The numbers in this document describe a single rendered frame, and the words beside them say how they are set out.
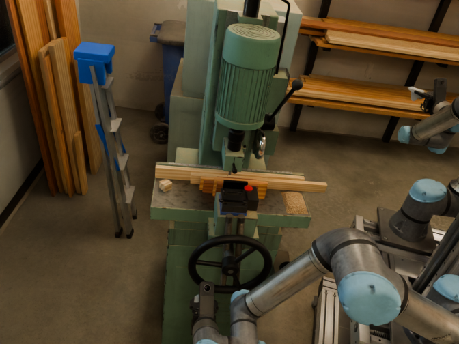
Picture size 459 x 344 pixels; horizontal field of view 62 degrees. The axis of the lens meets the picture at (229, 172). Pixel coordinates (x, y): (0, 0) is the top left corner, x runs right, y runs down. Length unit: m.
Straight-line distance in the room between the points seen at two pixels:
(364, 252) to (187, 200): 0.74
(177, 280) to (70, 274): 0.88
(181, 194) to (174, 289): 0.47
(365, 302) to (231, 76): 0.76
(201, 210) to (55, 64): 1.39
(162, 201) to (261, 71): 0.58
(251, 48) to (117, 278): 1.59
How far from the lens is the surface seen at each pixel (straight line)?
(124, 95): 3.95
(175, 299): 1.79
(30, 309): 2.31
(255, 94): 1.26
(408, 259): 1.78
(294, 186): 1.57
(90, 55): 1.98
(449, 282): 1.27
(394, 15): 3.87
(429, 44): 3.54
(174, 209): 1.40
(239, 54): 1.20
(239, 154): 1.41
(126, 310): 2.22
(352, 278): 0.87
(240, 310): 1.15
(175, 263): 1.60
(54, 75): 2.48
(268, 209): 1.46
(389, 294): 0.86
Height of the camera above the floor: 1.82
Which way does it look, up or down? 35 degrees down
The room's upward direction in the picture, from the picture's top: 10 degrees clockwise
